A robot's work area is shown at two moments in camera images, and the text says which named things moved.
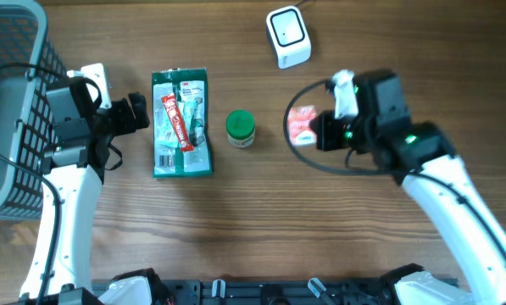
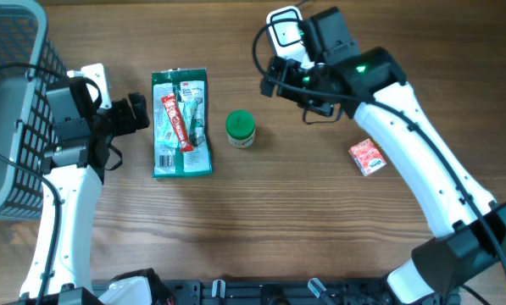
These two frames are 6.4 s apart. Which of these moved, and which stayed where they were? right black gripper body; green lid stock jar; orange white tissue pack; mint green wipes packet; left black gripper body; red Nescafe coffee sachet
Moved: orange white tissue pack; right black gripper body
Stayed: mint green wipes packet; left black gripper body; red Nescafe coffee sachet; green lid stock jar
